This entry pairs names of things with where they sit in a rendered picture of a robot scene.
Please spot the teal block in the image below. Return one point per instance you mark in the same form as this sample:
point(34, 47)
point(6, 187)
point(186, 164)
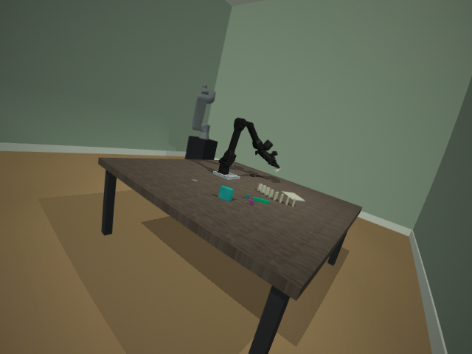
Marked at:
point(226, 193)

